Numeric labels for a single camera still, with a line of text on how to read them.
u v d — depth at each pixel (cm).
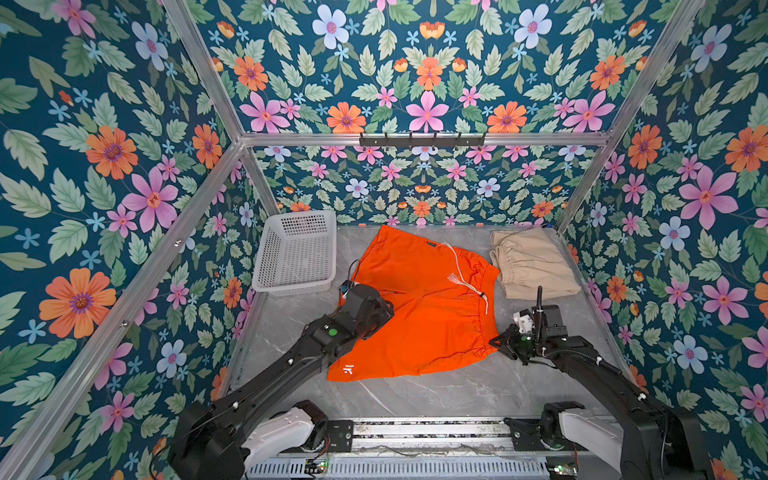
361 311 58
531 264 104
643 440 40
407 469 77
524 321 82
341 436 73
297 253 111
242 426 41
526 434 73
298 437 61
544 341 66
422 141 92
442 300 98
